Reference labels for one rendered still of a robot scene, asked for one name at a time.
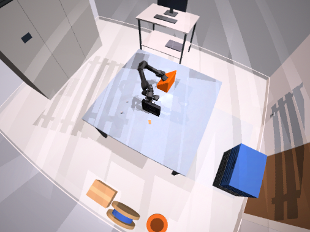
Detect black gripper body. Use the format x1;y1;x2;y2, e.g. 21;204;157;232
142;91;160;101

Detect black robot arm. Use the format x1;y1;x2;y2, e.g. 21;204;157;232
138;60;168;101

